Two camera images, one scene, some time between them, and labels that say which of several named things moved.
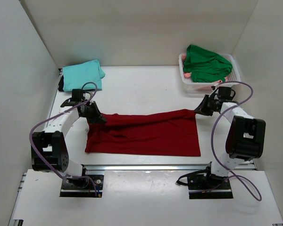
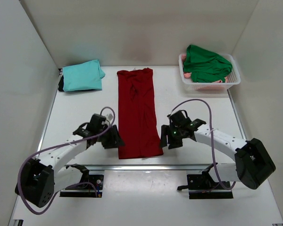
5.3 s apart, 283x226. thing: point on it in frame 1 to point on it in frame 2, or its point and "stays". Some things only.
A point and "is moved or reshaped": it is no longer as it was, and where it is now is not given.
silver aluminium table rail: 145,167 stays
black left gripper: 97,117 to 115,139
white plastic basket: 204,88 stays
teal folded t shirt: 75,76 stays
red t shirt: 170,133 is moved or reshaped
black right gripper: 201,109 to 166,130
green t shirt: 205,66 stays
